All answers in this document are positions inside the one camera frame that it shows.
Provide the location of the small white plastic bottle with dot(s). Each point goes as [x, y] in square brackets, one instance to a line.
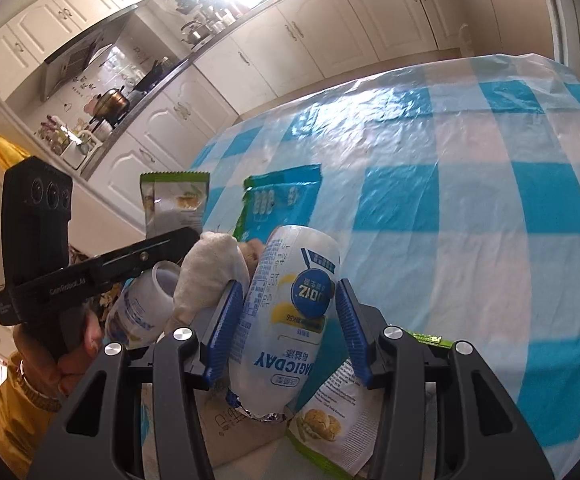
[137, 312]

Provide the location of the steel kettle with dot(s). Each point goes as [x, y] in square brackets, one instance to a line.
[194, 32]

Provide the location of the person's left forearm yellow sleeve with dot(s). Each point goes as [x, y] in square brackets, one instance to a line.
[7, 420]

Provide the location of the white plastic drink bottle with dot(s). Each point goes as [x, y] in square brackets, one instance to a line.
[290, 270]

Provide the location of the yellow hanging towel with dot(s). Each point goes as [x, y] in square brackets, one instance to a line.
[5, 149]

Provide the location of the white upper kitchen cabinets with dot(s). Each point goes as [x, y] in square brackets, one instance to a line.
[45, 15]

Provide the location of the blue green flat packet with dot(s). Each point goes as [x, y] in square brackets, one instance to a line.
[280, 200]

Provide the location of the white utensil holder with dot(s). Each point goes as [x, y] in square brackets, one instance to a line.
[82, 150]

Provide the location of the black wok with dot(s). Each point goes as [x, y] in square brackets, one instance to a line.
[151, 76]

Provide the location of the person's left hand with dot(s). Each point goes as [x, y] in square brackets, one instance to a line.
[77, 362]

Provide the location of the brass cooking pot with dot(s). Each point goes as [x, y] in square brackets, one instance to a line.
[111, 102]

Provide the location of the steel range hood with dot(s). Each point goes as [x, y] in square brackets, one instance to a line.
[90, 50]

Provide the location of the white lower kitchen cabinets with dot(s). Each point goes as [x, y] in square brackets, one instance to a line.
[320, 35]

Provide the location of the beige refrigerator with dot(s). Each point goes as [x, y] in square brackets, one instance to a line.
[510, 0]

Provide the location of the white kitchen cabinets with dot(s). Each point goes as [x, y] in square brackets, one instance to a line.
[320, 35]
[45, 15]

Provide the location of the bread print snack packet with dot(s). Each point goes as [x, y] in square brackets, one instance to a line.
[322, 425]

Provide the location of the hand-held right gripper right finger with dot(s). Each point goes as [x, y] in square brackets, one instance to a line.
[352, 335]

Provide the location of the beige paper packet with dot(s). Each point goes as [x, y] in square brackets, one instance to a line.
[240, 435]

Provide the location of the green snack packet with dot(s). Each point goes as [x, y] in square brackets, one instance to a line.
[175, 200]

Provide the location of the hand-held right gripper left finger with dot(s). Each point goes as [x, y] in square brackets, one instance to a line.
[222, 327]

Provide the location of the blue white checkered tablecloth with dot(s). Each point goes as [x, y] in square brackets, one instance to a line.
[445, 185]

